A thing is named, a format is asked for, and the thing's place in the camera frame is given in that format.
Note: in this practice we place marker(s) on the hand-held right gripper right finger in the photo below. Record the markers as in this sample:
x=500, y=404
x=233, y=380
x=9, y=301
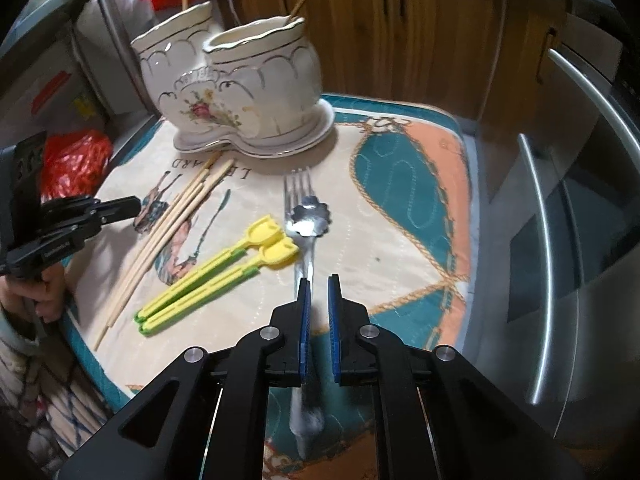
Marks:
x=336, y=340

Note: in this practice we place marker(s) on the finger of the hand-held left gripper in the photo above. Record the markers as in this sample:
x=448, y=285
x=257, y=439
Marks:
x=117, y=208
x=75, y=230

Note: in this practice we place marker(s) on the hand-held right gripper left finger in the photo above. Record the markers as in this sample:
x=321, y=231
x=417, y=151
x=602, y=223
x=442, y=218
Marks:
x=305, y=340

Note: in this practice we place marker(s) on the yellow green plastic spoon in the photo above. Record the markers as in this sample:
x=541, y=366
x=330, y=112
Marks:
x=281, y=255
x=262, y=232

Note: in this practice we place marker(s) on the flower-shaped metal spoon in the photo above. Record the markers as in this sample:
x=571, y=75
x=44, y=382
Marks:
x=310, y=216

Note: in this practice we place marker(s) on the white ceramic utensil holder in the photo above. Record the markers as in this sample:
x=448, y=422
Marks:
x=270, y=85

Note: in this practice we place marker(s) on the person's left forearm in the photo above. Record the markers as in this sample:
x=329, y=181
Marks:
x=30, y=385

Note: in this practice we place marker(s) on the person's left hand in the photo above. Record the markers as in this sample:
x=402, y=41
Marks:
x=50, y=290

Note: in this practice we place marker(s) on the crumpled red plastic bag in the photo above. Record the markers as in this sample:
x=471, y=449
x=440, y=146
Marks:
x=75, y=165

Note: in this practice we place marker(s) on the printed table mat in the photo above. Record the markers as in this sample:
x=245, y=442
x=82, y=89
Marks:
x=400, y=210

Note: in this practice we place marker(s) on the wooden kitchen cabinet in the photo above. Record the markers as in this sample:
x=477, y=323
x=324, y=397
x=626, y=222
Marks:
x=400, y=35

